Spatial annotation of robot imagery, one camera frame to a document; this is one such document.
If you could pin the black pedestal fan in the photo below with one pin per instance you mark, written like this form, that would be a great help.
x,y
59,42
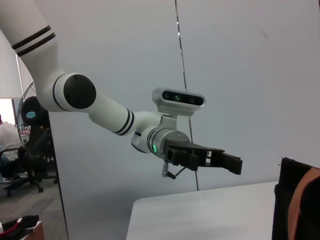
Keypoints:
x,y
31,112

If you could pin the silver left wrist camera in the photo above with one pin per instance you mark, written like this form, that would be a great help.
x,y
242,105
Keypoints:
x,y
178,97

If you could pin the person in white shirt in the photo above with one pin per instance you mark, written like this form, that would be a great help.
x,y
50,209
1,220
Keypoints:
x,y
7,137

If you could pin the brown cardboard box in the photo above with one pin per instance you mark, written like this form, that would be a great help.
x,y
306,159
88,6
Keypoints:
x,y
37,231

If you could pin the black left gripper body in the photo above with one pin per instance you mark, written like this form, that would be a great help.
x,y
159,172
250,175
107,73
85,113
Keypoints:
x,y
185,147

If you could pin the black office chair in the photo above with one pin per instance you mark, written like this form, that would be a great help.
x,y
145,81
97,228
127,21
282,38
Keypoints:
x,y
37,152

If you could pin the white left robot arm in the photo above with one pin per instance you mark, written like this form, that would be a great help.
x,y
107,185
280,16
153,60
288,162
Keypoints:
x,y
75,92

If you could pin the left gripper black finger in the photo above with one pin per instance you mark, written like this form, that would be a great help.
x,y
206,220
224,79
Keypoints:
x,y
232,156
230,166

